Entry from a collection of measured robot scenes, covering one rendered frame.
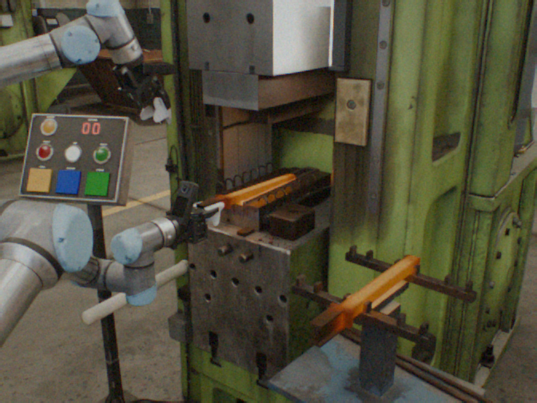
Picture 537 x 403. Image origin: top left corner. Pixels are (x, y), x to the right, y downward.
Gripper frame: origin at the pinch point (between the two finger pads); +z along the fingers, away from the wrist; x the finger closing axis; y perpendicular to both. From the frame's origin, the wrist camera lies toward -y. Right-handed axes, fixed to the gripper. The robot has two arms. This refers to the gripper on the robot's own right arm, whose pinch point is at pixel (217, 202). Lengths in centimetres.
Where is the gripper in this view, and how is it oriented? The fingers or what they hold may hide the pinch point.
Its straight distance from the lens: 155.0
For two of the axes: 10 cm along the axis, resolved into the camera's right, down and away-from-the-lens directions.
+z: 5.8, -2.6, 7.7
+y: -0.1, 9.5, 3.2
